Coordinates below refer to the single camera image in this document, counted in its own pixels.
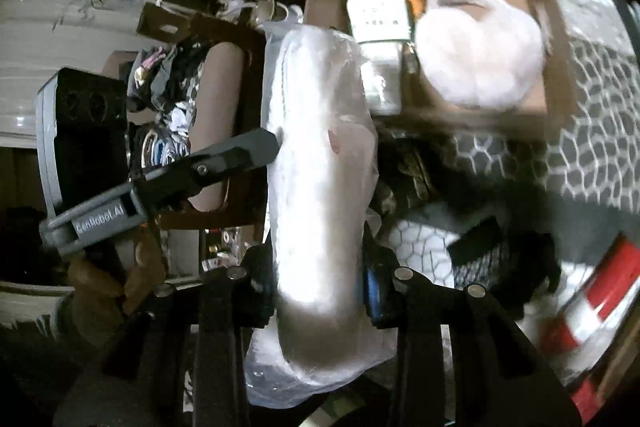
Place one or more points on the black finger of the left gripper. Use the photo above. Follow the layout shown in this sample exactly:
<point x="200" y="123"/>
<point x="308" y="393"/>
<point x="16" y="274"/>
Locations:
<point x="217" y="163"/>

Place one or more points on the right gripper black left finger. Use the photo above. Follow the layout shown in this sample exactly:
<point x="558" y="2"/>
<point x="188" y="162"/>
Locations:
<point x="259" y="286"/>

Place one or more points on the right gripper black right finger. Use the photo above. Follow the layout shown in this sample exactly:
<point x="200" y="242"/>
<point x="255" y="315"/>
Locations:
<point x="379" y="264"/>

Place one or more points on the white item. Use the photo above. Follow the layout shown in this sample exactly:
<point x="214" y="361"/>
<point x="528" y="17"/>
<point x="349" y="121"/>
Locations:
<point x="319" y="190"/>

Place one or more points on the red white bottle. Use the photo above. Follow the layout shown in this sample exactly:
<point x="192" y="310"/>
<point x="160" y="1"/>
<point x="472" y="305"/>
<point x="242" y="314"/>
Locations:
<point x="582" y="333"/>

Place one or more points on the white furry slipper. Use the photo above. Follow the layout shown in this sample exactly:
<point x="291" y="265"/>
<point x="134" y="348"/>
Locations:
<point x="484" y="54"/>

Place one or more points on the clear green-edged plastic bag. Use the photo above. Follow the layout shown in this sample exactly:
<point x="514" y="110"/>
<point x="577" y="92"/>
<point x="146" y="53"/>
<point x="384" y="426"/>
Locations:
<point x="383" y="30"/>

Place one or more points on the orange printed cloth bag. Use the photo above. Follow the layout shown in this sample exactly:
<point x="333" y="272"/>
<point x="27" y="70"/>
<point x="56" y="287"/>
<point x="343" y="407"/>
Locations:
<point x="417" y="8"/>

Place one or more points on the black NY baseball cap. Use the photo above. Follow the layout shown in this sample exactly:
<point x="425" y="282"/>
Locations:
<point x="411" y="176"/>

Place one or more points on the black knit beanie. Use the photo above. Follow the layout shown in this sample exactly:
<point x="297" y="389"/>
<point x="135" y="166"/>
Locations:
<point x="515" y="259"/>

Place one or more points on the person's left hand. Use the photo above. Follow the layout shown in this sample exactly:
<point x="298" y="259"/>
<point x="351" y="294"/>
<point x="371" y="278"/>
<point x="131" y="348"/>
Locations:
<point x="103" y="300"/>

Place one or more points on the white garment steamer base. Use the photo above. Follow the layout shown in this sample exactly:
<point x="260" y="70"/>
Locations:
<point x="255" y="14"/>

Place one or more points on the grey patterned table mat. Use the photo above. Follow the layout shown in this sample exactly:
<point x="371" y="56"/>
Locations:
<point x="587" y="177"/>

